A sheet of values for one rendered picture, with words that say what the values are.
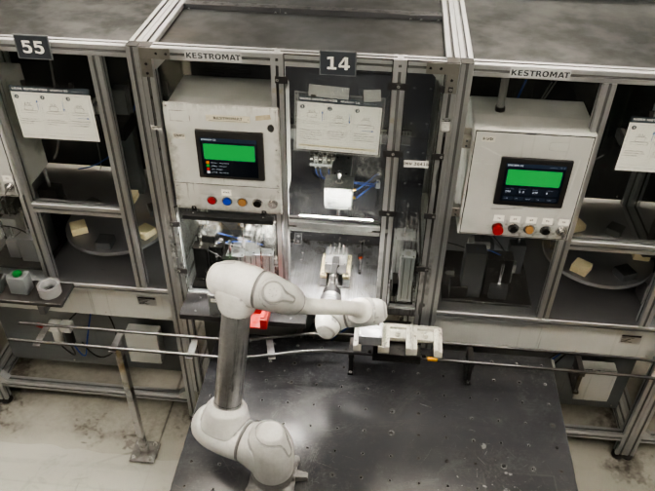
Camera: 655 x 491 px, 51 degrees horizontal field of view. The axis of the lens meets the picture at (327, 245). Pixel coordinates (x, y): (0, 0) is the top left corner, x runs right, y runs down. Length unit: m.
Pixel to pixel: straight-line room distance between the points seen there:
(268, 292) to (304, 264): 1.02
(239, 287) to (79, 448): 1.79
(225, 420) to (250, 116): 1.08
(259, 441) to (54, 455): 1.57
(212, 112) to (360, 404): 1.31
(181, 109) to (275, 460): 1.28
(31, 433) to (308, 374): 1.59
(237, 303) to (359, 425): 0.85
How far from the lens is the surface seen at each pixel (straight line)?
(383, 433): 2.84
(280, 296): 2.18
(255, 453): 2.51
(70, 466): 3.76
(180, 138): 2.62
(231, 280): 2.27
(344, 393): 2.96
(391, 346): 2.94
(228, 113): 2.52
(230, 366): 2.44
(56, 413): 3.99
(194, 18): 2.78
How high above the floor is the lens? 2.96
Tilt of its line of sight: 38 degrees down
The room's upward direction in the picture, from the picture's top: 1 degrees clockwise
